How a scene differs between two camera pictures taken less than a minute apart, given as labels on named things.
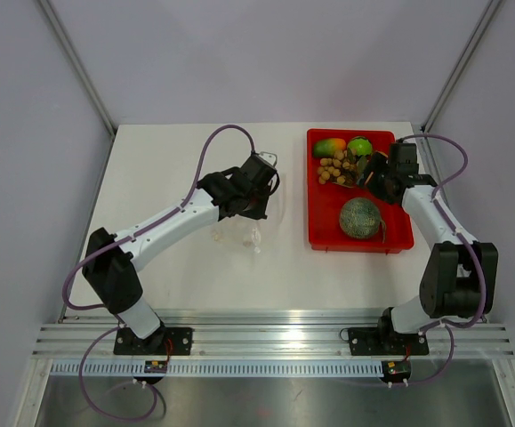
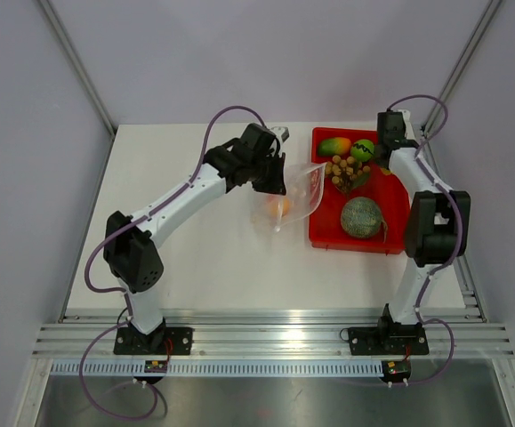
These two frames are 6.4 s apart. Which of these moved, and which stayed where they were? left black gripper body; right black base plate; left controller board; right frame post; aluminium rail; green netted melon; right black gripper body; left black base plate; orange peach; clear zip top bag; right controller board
Moved: clear zip top bag; left black gripper body; right black gripper body; orange peach
Stayed: green netted melon; right black base plate; right frame post; aluminium rail; left black base plate; left controller board; right controller board
